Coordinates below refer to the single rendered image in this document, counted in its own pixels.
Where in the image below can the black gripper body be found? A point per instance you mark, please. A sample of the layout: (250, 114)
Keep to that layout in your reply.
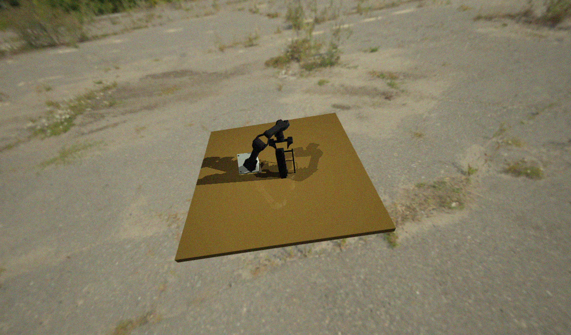
(280, 139)

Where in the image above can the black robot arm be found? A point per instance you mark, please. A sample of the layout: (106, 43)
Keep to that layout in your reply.
(258, 145)

